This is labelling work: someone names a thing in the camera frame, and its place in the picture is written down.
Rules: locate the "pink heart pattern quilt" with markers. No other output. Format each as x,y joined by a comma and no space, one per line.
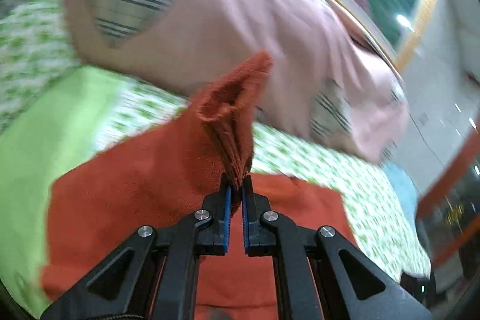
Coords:
323,85

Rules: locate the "green checkered bed sheet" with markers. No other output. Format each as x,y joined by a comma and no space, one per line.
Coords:
57,113

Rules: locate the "light blue cloth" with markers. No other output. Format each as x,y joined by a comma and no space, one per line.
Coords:
403,187

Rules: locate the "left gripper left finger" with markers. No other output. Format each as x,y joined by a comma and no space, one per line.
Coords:
154,273

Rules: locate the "orange knitted sweater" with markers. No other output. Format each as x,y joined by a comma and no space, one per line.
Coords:
162,175

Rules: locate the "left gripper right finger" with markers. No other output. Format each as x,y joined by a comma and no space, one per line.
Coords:
320,274

